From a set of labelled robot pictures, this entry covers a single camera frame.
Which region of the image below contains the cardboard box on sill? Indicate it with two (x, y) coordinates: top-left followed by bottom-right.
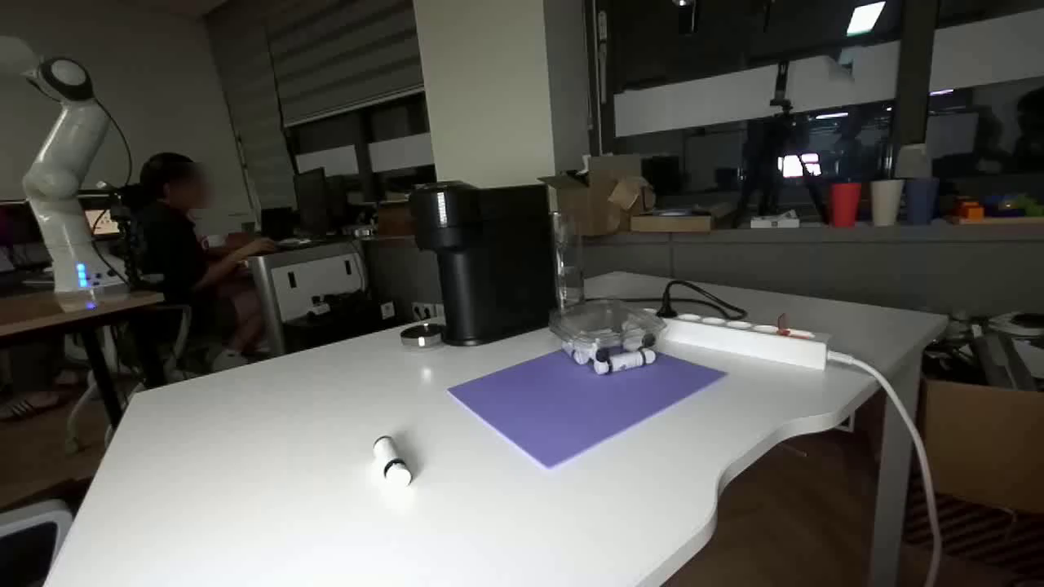
(545, 155), (656, 235)

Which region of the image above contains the white cup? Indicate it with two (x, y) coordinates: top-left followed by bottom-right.
(871, 179), (904, 229)

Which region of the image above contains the black plug cable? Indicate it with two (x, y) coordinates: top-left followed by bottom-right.
(656, 277), (751, 321)

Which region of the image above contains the white power strip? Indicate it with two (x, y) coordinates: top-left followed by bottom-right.
(661, 313), (829, 367)

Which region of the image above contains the wooden side table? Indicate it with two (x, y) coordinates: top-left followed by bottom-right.
(0, 290), (166, 426)

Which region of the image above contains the black coffee machine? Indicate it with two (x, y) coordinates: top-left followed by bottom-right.
(410, 183), (556, 345)

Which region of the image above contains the blue cup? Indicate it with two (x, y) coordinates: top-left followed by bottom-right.
(904, 179), (939, 225)

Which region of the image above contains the white marker on table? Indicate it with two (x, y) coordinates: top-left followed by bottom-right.
(374, 436), (415, 484)

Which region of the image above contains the round black lid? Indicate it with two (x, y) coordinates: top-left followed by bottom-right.
(403, 321), (443, 349)

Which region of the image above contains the black tripod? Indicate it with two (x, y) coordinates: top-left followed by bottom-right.
(728, 60), (792, 229)

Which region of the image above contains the white cabinet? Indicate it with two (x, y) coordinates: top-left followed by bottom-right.
(247, 241), (369, 352)

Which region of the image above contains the white power strip cable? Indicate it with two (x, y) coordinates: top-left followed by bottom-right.
(824, 349), (947, 587)

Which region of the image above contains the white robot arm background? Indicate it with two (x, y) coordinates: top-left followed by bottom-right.
(0, 35), (107, 296)

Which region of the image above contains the seated person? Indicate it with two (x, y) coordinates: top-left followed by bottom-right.
(139, 154), (276, 367)

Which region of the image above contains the red cup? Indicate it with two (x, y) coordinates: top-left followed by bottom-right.
(829, 183), (861, 229)

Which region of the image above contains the cardboard box on floor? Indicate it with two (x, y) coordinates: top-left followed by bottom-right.
(922, 378), (1044, 514)

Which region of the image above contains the purple mat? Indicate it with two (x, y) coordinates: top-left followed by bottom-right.
(450, 352), (720, 468)

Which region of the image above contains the clear plastic bag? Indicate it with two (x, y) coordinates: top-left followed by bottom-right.
(552, 213), (653, 352)

